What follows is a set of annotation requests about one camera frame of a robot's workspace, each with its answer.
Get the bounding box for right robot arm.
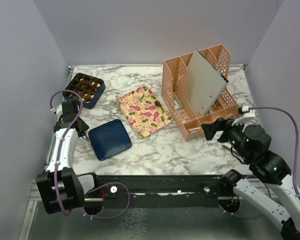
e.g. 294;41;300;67
201;118;300;240

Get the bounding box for stapler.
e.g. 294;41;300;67
222;144;235;151

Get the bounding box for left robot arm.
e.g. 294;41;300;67
36;113;101;215

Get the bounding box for blue box lid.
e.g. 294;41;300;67
88;119;132;161

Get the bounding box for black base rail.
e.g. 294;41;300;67
84;175;234;209

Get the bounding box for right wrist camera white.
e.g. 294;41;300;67
231;104;257;126

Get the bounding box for blue chocolate box with insert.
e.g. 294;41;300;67
66;73;106;110

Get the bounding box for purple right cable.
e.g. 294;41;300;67
222;105;300;220

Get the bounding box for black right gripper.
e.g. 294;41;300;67
201;115;252;162

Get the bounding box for floral serving tray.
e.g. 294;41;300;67
116;85;173;139

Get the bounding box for grey board in organizer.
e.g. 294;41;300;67
187;50;228;117

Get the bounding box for glue stick with yellow cap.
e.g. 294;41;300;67
187;127;200;132

